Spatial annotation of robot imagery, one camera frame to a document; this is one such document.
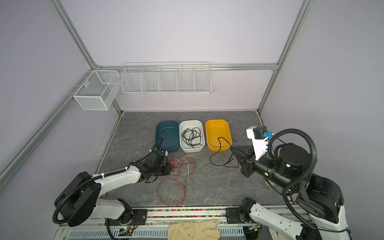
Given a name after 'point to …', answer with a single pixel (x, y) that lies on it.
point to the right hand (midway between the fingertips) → (232, 148)
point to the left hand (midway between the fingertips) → (172, 170)
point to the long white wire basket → (182, 79)
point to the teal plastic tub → (169, 131)
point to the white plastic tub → (184, 124)
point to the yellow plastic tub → (218, 135)
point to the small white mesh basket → (96, 91)
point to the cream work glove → (193, 230)
